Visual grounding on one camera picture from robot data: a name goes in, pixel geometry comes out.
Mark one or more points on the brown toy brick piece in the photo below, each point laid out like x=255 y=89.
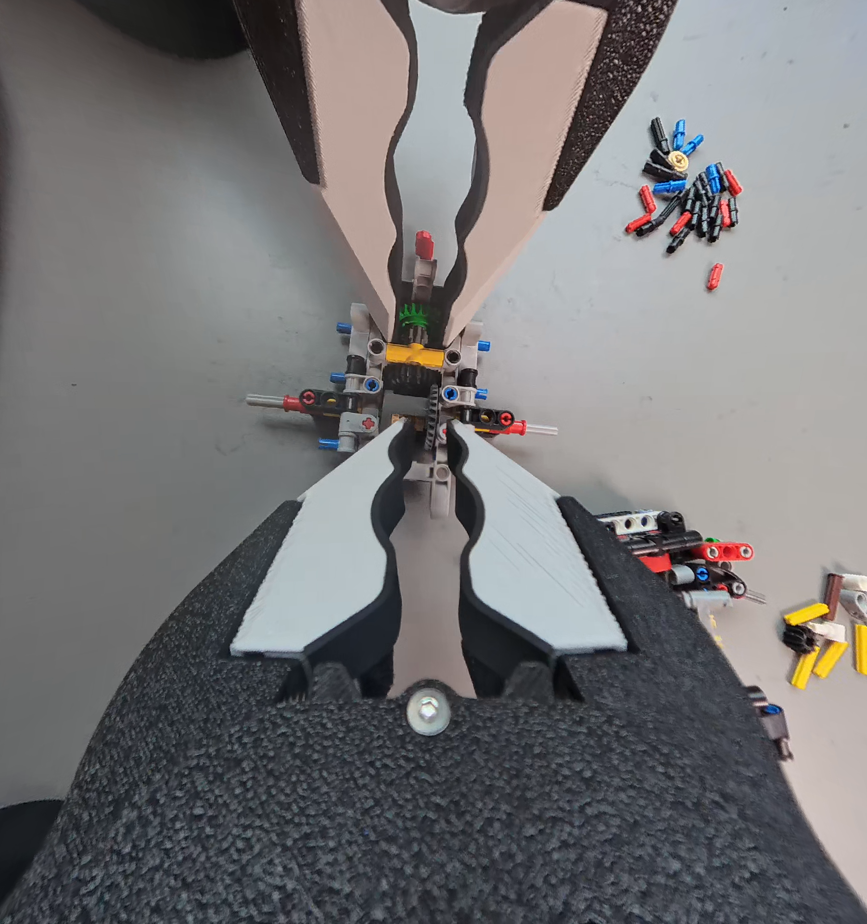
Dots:
x=834 y=590

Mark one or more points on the dark blurred object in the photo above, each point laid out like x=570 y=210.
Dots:
x=174 y=29

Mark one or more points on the small black toy gear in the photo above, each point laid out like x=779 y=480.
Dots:
x=796 y=638

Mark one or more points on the tan round toy piece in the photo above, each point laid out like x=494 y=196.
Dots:
x=680 y=160

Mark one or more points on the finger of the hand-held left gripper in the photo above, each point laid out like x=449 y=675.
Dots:
x=354 y=144
x=527 y=144

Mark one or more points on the black lego chassis with steering wheel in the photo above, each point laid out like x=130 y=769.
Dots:
x=722 y=552

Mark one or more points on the person's dark clothing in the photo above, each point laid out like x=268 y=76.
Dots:
x=8 y=859

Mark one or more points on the single red connector pin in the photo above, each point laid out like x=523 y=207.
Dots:
x=715 y=276

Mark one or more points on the grey differential gear assembly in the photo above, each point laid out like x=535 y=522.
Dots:
x=415 y=354

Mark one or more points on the grey desk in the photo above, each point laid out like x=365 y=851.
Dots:
x=152 y=361

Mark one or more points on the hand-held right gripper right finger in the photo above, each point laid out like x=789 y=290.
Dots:
x=542 y=570

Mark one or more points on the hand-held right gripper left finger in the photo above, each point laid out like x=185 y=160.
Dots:
x=318 y=577

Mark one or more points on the pile of coloured toy pins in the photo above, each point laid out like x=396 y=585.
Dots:
x=700 y=202

